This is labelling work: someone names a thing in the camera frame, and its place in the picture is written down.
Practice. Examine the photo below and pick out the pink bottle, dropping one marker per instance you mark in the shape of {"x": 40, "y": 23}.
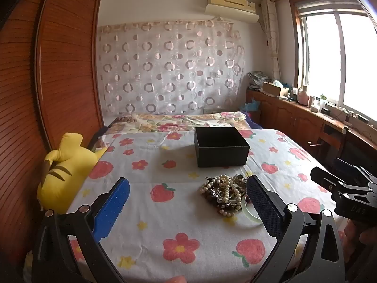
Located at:
{"x": 303, "y": 95}

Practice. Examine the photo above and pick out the wooden cabinet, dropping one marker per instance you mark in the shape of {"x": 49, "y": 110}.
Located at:
{"x": 291, "y": 123}

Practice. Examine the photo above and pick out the pile of jewelry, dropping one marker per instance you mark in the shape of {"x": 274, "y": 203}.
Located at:
{"x": 226, "y": 196}

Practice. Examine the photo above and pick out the green jade bangle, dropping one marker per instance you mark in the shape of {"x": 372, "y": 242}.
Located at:
{"x": 250, "y": 214}

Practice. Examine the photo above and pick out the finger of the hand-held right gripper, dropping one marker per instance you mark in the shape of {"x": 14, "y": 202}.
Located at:
{"x": 324, "y": 178}
{"x": 347, "y": 165}

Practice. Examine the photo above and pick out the yellow plush toy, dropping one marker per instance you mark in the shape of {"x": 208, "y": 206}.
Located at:
{"x": 64, "y": 177}

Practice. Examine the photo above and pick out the cardboard box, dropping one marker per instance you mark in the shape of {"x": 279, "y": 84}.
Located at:
{"x": 274, "y": 90}

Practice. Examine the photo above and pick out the dark blue blanket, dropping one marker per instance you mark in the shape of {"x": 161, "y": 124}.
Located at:
{"x": 253, "y": 121}

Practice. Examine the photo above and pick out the beige window curtain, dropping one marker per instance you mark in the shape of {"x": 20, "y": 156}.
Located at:
{"x": 272, "y": 35}

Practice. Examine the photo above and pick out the white container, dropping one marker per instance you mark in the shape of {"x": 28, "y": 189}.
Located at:
{"x": 314, "y": 104}

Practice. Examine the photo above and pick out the stack of newspapers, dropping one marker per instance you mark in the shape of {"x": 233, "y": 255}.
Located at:
{"x": 259, "y": 79}

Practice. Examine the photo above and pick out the white flat box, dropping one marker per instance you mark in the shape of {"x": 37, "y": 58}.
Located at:
{"x": 219, "y": 123}

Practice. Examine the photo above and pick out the circle pattern sheer curtain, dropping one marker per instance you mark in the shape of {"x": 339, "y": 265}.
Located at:
{"x": 170, "y": 67}

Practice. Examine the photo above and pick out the blue plastic bag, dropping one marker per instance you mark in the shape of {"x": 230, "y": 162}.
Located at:
{"x": 250, "y": 106}

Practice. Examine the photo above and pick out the white bottle green cap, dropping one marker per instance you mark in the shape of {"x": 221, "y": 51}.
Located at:
{"x": 323, "y": 101}

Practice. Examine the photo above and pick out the strawberry print bed sheet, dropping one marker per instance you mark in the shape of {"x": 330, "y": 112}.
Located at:
{"x": 182, "y": 221}

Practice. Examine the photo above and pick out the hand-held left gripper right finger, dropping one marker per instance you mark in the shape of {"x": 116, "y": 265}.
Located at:
{"x": 265, "y": 209}

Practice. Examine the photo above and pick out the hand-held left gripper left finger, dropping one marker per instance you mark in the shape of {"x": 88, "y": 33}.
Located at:
{"x": 113, "y": 206}

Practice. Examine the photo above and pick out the person's right hand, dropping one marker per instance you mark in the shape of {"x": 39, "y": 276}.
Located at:
{"x": 362, "y": 241}

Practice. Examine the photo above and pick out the window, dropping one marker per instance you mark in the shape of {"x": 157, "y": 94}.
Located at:
{"x": 338, "y": 59}

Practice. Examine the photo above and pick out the wooden louvered wardrobe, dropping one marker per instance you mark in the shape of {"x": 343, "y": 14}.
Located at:
{"x": 44, "y": 79}

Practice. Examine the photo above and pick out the black jewelry box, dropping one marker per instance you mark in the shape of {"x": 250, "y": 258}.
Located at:
{"x": 221, "y": 150}

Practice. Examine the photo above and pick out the floral quilt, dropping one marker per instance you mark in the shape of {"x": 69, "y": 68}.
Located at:
{"x": 165, "y": 122}

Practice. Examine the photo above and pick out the wall air conditioner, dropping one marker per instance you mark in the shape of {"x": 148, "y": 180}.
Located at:
{"x": 231, "y": 7}

